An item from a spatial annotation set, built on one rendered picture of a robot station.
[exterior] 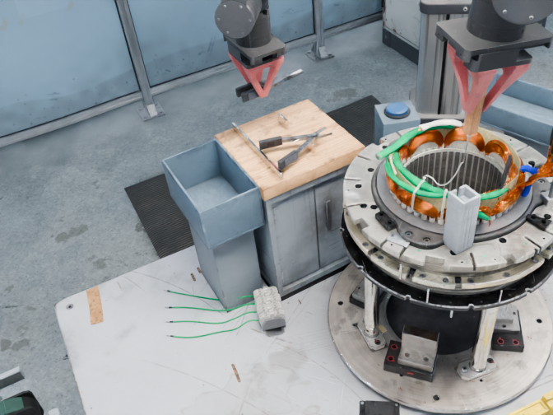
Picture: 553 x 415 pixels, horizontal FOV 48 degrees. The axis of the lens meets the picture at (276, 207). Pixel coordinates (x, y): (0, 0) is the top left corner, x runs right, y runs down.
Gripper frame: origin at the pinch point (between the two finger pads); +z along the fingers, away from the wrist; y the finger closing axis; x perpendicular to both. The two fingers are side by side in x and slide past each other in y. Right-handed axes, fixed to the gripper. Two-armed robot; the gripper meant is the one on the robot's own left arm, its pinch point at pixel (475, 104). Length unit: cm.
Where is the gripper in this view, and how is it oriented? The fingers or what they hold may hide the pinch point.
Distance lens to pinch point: 74.2
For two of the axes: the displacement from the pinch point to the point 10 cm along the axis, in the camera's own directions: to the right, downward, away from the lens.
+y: 9.5, -2.1, 2.3
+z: -0.1, 7.3, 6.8
